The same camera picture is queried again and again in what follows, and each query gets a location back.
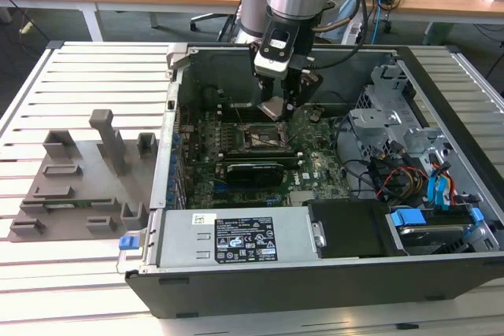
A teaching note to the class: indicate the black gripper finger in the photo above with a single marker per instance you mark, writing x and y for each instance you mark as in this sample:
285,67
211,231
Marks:
267,86
291,92

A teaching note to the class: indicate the silver CPU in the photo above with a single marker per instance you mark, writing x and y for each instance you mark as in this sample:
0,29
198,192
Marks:
273,108

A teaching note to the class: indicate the CPU socket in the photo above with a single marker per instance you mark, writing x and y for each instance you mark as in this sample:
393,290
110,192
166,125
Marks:
262,133

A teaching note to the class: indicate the black RAM slot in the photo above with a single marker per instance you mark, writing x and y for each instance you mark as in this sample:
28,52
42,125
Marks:
248,107
248,117
260,152
264,161

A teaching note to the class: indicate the round coin battery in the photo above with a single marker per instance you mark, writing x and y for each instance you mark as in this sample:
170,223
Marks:
315,117

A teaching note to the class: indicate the white power strip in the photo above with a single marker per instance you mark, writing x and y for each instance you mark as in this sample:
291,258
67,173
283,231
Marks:
354,33

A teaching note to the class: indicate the green motherboard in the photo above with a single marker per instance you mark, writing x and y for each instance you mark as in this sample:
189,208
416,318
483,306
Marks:
315,155

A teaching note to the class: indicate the silver metal disk bay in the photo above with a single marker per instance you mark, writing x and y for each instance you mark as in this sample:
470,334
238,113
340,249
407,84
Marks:
374,119

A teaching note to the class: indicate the black graphics card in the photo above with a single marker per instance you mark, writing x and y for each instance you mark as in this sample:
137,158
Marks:
252,172

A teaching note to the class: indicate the black office chair base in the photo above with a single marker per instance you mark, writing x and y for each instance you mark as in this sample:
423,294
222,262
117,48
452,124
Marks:
204,17

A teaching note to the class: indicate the silver chipset heatsink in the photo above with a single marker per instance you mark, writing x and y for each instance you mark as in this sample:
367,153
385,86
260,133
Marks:
301,197

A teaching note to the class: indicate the black expansion slot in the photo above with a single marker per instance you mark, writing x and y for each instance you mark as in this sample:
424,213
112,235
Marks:
252,196

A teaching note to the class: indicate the grey power supply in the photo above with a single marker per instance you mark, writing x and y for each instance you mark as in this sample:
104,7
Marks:
177,241

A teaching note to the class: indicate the hard disk in blue carrier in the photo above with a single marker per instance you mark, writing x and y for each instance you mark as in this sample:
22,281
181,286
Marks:
429,231

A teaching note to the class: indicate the grey parts rack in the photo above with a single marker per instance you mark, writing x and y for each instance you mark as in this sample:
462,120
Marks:
98,186

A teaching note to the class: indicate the black open PC case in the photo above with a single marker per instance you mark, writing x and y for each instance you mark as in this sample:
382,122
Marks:
275,292

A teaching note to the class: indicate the blue case latch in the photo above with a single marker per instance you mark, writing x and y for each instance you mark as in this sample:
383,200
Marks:
128,243

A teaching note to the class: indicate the green RAM stick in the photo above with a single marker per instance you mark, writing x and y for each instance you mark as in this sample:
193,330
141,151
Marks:
84,203

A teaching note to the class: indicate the blue plastic clip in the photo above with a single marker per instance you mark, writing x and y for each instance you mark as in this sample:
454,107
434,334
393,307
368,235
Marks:
476,214

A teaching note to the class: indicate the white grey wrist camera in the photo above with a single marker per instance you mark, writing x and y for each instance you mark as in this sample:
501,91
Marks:
271,62

